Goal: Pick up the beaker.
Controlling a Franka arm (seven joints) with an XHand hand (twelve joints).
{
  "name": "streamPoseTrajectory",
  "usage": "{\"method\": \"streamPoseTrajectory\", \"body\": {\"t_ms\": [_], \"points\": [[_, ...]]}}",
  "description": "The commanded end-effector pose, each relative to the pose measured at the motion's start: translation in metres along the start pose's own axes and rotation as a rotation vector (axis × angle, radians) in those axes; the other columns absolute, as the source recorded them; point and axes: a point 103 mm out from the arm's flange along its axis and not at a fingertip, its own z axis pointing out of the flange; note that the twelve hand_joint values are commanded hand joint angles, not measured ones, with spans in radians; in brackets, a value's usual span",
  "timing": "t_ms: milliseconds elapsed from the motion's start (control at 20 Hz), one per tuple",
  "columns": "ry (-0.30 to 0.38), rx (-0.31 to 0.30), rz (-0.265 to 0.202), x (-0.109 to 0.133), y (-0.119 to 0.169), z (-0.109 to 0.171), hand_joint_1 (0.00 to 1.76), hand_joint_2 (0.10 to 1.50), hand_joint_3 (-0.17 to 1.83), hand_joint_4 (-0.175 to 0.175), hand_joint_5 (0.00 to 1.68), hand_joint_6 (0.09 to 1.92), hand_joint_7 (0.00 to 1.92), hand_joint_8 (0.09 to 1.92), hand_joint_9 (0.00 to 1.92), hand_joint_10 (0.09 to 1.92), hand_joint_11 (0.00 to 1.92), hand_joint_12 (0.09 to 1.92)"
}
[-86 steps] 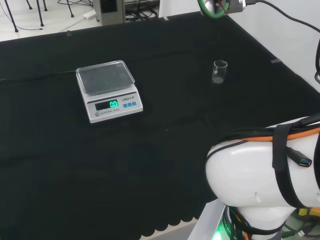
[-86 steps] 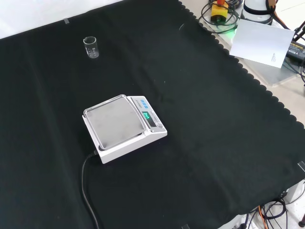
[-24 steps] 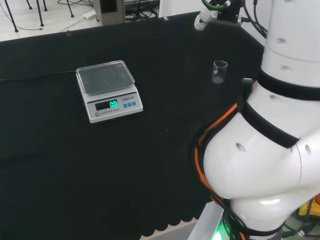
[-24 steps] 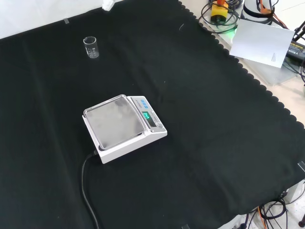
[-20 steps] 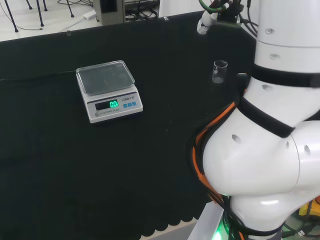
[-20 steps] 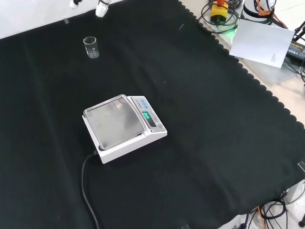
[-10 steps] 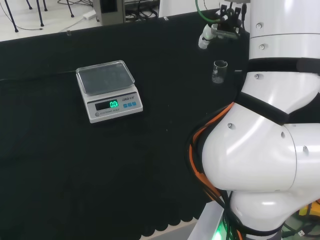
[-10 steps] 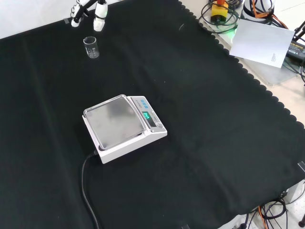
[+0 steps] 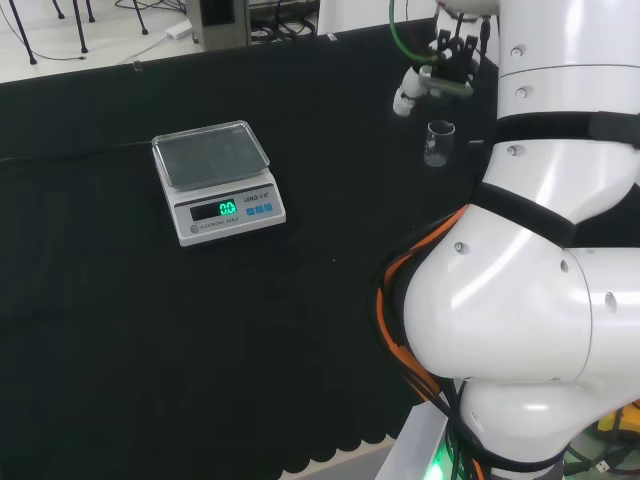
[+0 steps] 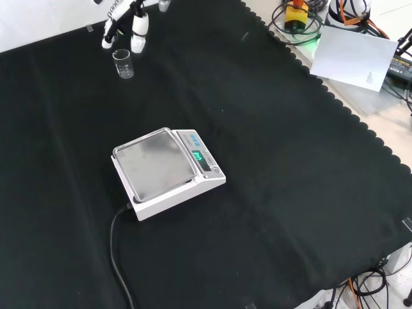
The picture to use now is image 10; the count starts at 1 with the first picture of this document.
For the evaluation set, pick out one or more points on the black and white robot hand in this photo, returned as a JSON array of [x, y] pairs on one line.
[[140, 29]]

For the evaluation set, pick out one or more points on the small clear glass beaker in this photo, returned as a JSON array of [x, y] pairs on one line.
[[124, 66]]

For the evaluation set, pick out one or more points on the grey tape strip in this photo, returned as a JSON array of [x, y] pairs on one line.
[[90, 29], [251, 305]]

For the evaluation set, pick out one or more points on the white electronic balance steel pan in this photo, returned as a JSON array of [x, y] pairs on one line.
[[167, 174]]

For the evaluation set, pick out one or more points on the yellow stop button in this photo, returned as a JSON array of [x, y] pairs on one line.
[[296, 16]]

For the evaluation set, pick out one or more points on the black bench cloth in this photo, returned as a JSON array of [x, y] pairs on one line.
[[289, 161]]

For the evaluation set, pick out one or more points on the pale board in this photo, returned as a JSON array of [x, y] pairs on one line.
[[352, 56]]

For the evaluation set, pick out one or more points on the black power adapter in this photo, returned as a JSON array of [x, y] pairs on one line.
[[400, 67]]

